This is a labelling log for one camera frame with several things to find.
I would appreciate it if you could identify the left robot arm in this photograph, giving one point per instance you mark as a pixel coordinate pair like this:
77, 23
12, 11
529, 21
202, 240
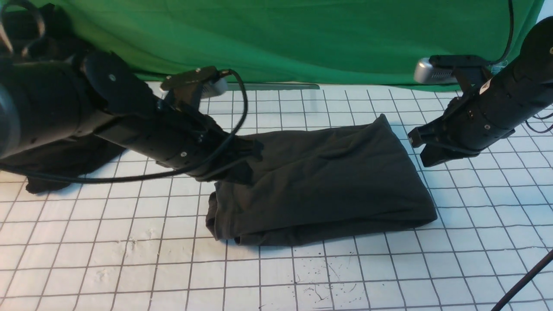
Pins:
50, 101

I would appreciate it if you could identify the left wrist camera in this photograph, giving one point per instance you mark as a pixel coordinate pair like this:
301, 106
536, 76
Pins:
210, 81

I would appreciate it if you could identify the gray metal rail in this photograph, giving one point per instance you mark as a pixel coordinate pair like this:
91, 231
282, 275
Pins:
280, 86

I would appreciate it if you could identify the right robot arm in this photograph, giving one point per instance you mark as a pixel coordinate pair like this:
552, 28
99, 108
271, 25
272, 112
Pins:
536, 49

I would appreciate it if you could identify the white grid table mat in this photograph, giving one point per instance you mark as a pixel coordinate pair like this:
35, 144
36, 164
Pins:
144, 246

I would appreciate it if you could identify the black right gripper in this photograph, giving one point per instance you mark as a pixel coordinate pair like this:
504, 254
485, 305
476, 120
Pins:
489, 110

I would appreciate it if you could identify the gray long sleeve shirt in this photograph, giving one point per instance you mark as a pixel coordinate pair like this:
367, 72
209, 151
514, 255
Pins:
318, 185

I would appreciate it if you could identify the green backdrop cloth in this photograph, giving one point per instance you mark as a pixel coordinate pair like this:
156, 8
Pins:
358, 42

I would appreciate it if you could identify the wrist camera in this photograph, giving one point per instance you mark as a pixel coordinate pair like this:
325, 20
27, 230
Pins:
210, 81
465, 70

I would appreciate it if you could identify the black clothes pile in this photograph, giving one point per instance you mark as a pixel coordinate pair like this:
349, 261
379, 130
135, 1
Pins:
70, 157

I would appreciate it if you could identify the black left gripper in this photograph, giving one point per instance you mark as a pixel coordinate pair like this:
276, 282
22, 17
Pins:
186, 140

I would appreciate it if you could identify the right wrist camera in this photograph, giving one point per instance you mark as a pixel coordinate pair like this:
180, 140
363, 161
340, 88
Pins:
465, 70

